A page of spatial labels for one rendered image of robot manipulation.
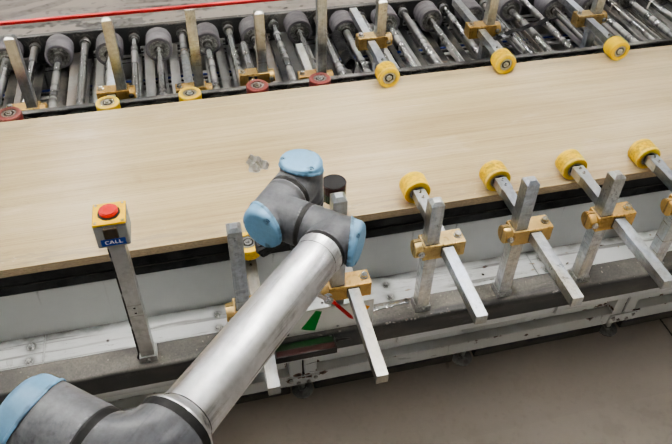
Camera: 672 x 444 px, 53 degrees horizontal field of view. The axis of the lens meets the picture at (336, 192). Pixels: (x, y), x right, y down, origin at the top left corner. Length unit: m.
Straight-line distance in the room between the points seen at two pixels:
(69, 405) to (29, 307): 1.12
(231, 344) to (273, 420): 1.56
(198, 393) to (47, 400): 0.19
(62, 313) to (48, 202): 0.32
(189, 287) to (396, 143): 0.79
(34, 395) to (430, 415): 1.83
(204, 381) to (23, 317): 1.18
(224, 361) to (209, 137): 1.33
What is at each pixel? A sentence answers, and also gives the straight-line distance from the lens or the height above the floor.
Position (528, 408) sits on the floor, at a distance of 2.69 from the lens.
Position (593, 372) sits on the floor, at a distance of 2.86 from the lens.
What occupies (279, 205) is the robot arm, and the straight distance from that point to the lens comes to 1.28.
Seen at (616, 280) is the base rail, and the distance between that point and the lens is 2.20.
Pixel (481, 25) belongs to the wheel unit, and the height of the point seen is 0.97.
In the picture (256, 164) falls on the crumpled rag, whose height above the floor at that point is 0.92.
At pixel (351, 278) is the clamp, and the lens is 1.79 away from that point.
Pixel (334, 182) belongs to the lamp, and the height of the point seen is 1.18.
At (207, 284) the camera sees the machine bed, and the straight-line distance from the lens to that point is 2.01.
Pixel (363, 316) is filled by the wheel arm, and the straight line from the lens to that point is 1.73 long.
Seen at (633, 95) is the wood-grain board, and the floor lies 0.90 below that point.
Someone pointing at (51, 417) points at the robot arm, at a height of 1.45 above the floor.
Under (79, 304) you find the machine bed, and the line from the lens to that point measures 2.04.
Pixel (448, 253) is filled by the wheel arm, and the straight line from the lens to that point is 1.76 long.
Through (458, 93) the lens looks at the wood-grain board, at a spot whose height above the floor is 0.90.
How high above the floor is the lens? 2.22
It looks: 41 degrees down
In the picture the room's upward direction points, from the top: 1 degrees clockwise
